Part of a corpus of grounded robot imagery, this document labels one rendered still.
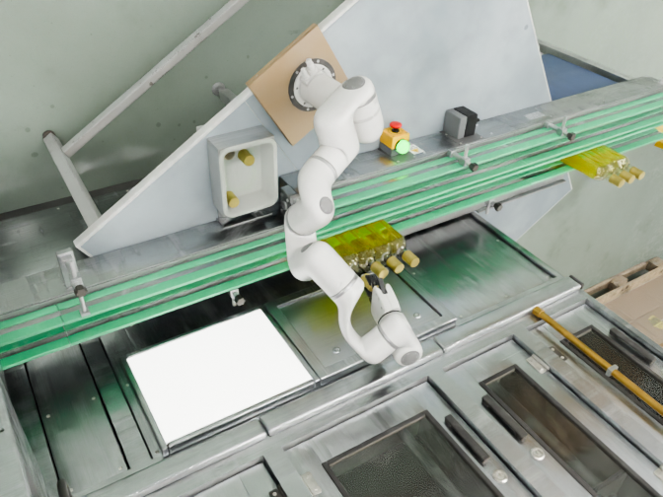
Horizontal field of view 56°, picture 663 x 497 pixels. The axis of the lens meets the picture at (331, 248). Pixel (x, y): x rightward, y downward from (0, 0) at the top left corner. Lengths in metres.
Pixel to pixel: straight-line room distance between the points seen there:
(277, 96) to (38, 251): 0.99
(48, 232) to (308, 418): 1.20
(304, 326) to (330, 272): 0.41
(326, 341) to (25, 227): 1.19
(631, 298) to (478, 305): 4.05
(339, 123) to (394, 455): 0.81
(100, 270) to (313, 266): 0.63
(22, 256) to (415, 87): 1.41
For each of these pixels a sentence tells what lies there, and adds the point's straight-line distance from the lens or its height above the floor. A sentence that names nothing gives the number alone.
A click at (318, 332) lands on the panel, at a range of 1.80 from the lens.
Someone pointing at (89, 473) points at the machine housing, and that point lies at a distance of 1.64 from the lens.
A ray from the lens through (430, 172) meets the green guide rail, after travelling 2.05.
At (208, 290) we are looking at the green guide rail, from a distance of 1.81.
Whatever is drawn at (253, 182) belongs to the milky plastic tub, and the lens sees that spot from 1.90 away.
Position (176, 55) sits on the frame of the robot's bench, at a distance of 2.29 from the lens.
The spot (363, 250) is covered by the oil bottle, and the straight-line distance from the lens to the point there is 1.85.
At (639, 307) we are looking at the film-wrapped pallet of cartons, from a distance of 5.92.
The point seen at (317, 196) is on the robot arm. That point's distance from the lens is 1.44.
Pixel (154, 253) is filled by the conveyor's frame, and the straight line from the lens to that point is 1.82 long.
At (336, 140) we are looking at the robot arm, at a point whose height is 1.12.
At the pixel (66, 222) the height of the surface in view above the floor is 0.22.
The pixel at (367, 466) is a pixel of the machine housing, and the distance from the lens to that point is 1.59.
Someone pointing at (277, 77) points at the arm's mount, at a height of 0.77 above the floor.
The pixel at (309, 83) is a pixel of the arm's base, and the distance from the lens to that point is 1.79.
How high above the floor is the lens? 2.25
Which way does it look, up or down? 42 degrees down
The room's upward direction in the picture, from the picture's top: 135 degrees clockwise
